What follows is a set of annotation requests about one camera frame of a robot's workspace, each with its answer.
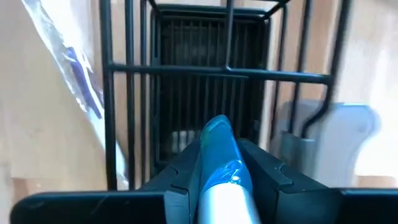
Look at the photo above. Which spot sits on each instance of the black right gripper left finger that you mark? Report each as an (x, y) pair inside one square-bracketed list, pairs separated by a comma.
[(180, 186)]

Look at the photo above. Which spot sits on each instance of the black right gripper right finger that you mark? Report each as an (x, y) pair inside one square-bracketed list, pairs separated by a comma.
[(273, 193)]

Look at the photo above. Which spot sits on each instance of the small blue mouthwash bottle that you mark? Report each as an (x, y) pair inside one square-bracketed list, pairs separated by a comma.
[(220, 149)]

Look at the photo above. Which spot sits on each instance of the purple toothbrush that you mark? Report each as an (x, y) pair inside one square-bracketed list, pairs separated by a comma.
[(82, 81)]

